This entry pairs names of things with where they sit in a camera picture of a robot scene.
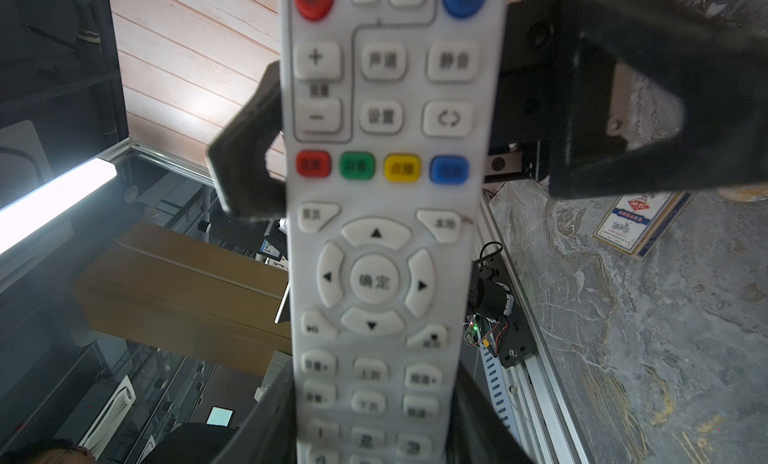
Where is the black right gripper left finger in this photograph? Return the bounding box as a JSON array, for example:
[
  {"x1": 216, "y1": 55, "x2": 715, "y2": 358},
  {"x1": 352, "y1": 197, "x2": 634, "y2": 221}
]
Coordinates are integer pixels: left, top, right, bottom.
[{"x1": 212, "y1": 373, "x2": 297, "y2": 464}]

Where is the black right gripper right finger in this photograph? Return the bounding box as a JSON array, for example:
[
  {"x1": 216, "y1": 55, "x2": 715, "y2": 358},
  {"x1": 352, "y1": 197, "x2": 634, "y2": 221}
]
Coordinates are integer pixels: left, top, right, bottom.
[{"x1": 446, "y1": 364, "x2": 533, "y2": 464}]

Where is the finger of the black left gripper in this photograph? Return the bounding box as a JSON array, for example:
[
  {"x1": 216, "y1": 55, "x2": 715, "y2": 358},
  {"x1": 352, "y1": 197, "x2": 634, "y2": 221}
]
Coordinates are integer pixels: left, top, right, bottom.
[{"x1": 206, "y1": 62, "x2": 286, "y2": 220}]

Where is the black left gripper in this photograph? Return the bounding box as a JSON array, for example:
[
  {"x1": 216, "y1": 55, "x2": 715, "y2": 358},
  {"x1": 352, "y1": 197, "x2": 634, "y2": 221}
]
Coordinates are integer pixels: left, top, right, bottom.
[{"x1": 484, "y1": 0, "x2": 767, "y2": 199}]

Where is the white TV remote control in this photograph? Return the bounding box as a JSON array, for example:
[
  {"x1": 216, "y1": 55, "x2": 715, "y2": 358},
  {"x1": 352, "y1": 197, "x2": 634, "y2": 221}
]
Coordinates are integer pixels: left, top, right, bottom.
[{"x1": 279, "y1": 0, "x2": 508, "y2": 463}]

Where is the brown cardboard box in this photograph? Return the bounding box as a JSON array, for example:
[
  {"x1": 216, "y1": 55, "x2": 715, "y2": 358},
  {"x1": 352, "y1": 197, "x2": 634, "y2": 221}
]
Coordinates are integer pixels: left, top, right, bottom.
[{"x1": 74, "y1": 222, "x2": 292, "y2": 376}]

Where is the blue white card box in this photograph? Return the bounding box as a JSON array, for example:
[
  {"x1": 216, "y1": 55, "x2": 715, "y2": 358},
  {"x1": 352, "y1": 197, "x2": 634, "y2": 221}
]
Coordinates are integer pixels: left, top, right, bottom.
[{"x1": 593, "y1": 191, "x2": 694, "y2": 260}]

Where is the fluorescent tube light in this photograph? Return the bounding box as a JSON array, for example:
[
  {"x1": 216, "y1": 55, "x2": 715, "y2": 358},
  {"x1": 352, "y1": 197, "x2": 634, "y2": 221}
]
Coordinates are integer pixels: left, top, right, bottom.
[{"x1": 1, "y1": 158, "x2": 117, "y2": 254}]

